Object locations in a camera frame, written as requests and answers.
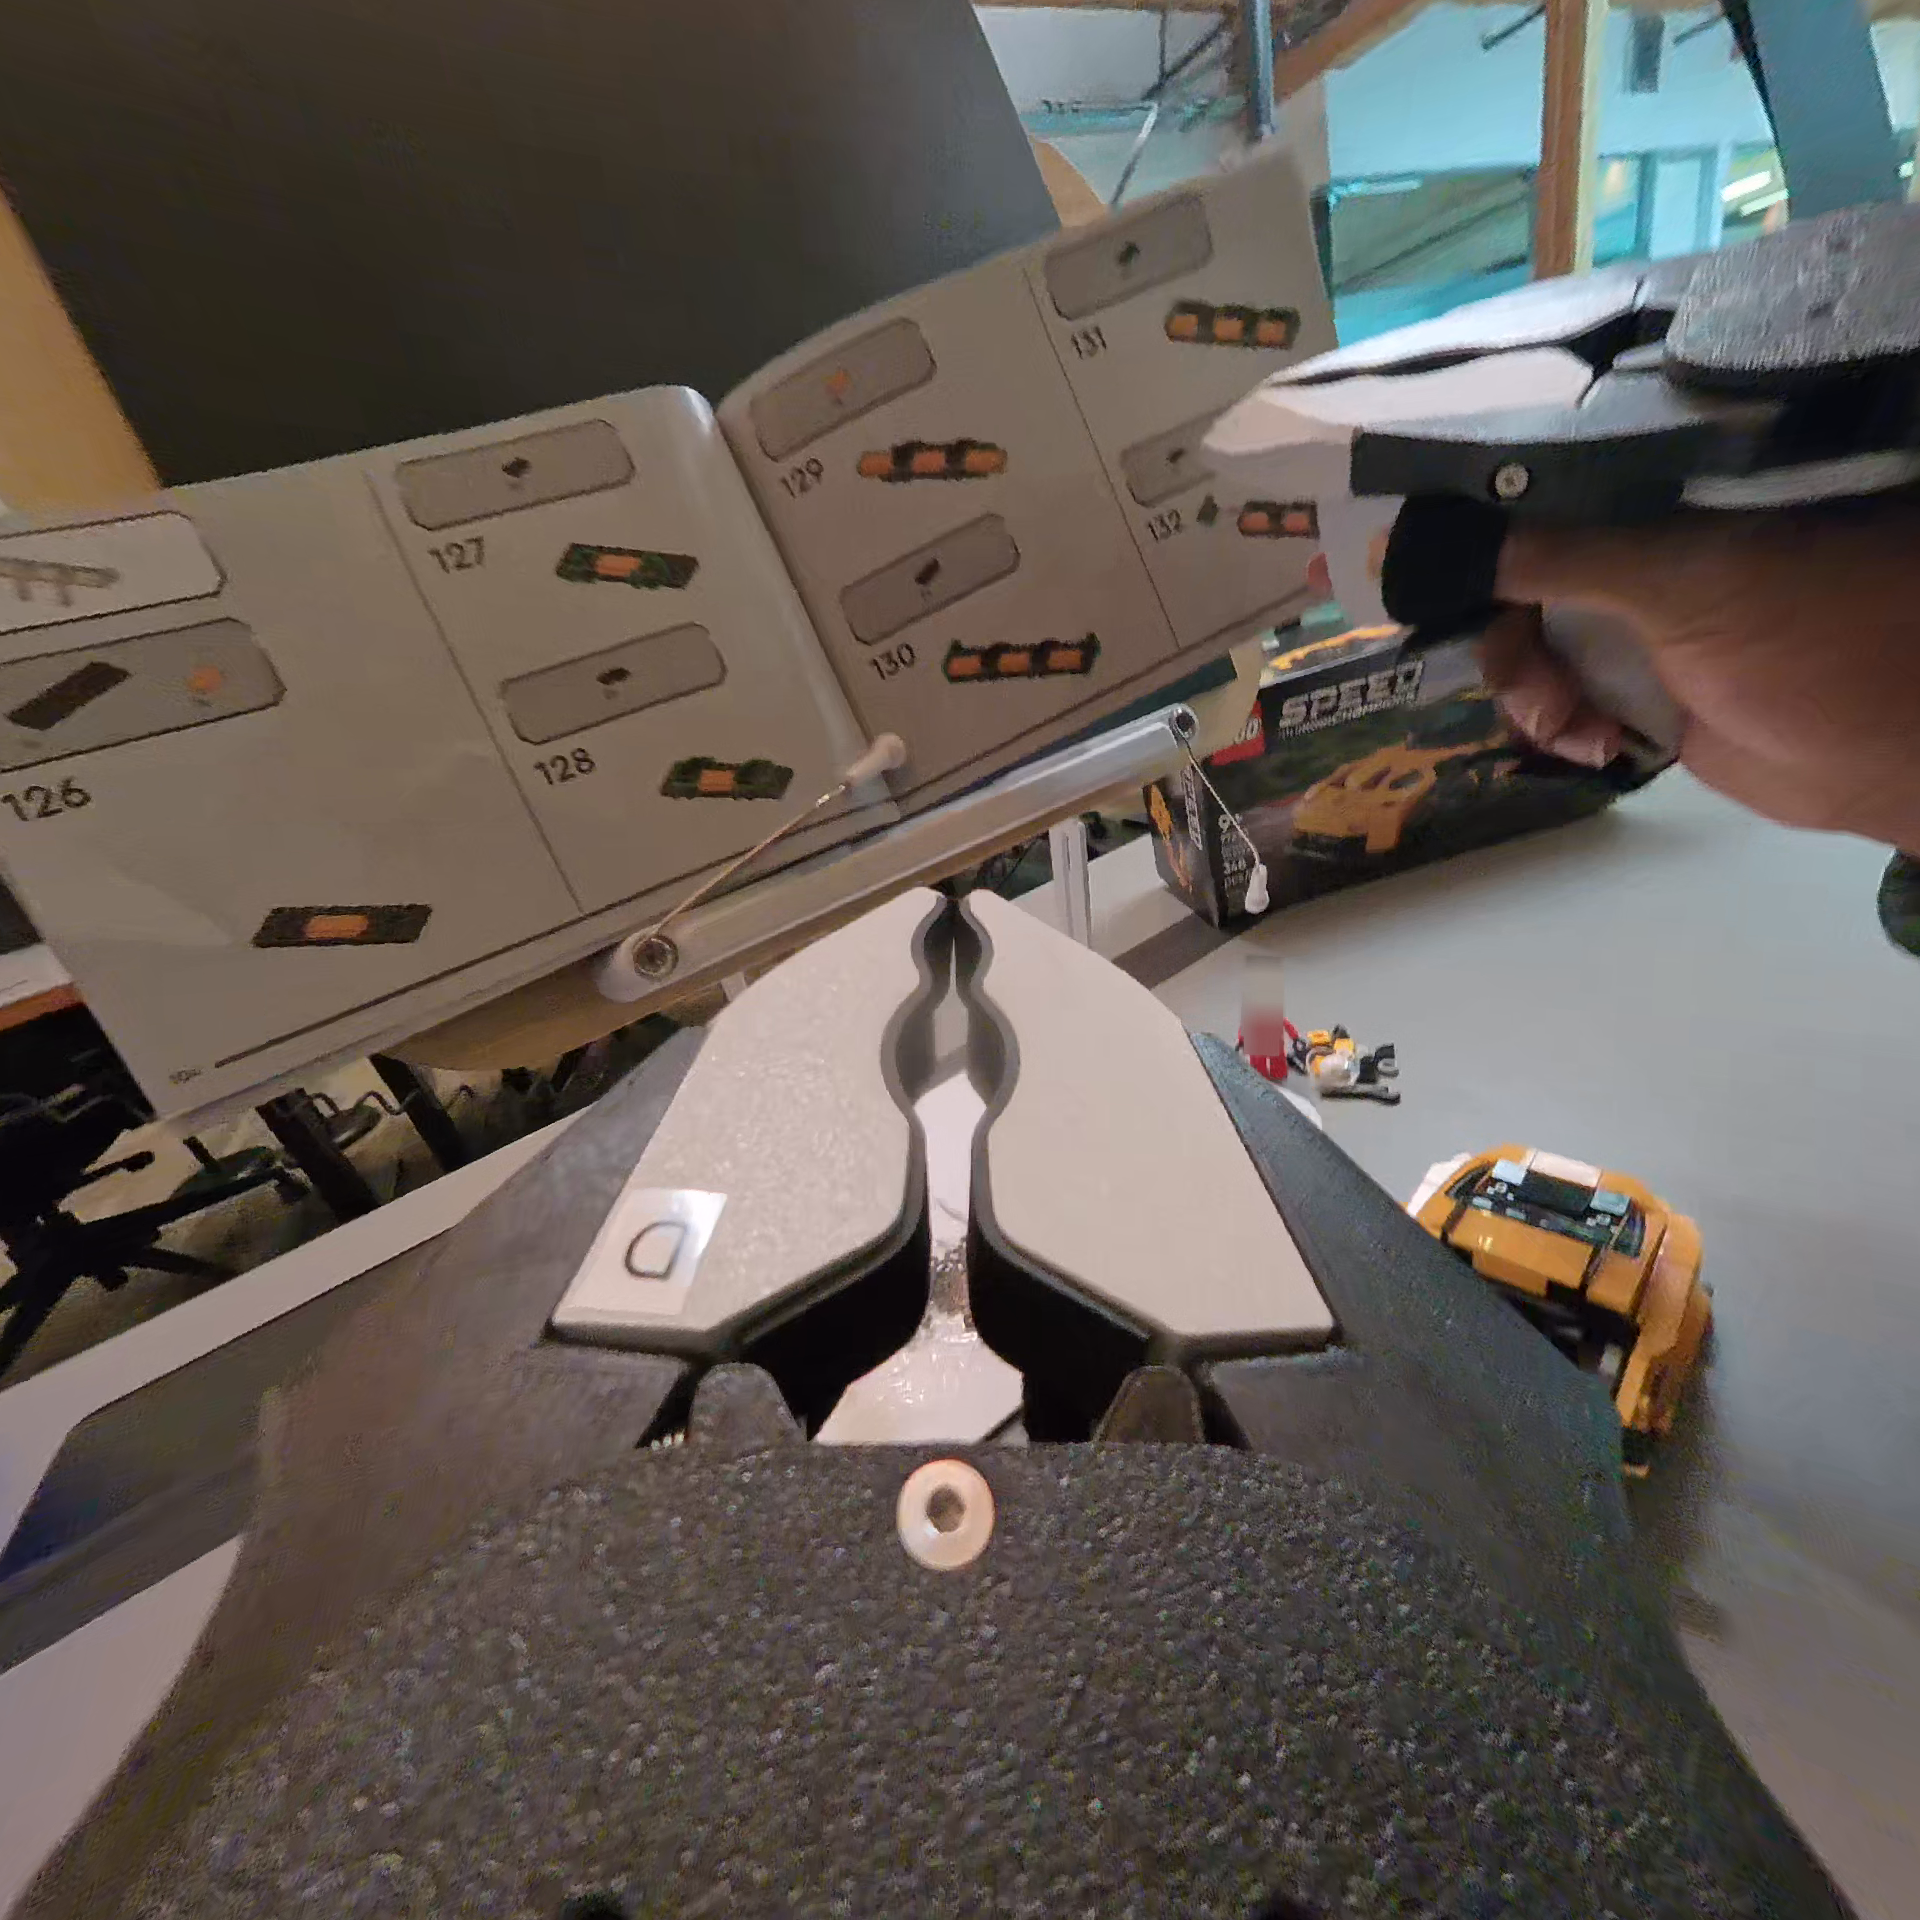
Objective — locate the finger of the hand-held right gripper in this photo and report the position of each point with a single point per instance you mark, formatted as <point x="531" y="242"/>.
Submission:
<point x="1470" y="323"/>
<point x="1291" y="434"/>

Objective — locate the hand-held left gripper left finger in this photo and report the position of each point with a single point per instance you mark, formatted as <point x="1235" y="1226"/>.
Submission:
<point x="750" y="1141"/>

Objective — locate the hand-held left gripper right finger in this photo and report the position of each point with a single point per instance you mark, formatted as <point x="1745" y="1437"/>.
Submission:
<point x="1154" y="1170"/>

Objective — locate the red lego minifigure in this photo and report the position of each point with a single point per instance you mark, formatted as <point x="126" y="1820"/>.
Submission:
<point x="1264" y="1043"/>

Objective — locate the black curved lego part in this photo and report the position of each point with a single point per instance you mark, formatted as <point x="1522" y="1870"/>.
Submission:
<point x="1373" y="1073"/>

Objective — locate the lego set box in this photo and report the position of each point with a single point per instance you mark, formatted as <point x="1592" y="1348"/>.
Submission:
<point x="1380" y="811"/>

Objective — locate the yellow lego car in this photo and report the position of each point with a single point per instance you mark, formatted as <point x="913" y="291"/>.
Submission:
<point x="1635" y="1290"/>

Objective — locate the lego instruction booklet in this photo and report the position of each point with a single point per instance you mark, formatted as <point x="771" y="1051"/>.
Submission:
<point x="301" y="841"/>

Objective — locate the person's right hand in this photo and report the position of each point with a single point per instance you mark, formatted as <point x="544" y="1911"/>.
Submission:
<point x="1800" y="675"/>

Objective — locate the wooden pillar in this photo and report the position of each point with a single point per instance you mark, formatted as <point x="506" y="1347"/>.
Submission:
<point x="1560" y="134"/>

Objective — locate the clear bag of small parts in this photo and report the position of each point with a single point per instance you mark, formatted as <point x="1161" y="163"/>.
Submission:
<point x="950" y="1304"/>

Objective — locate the white book stand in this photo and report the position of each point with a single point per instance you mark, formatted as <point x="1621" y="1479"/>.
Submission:
<point x="900" y="855"/>

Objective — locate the black hanging pole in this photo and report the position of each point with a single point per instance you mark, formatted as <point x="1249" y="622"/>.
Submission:
<point x="1256" y="68"/>

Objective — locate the black office chair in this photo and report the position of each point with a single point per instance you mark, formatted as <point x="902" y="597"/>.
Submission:
<point x="61" y="1185"/>

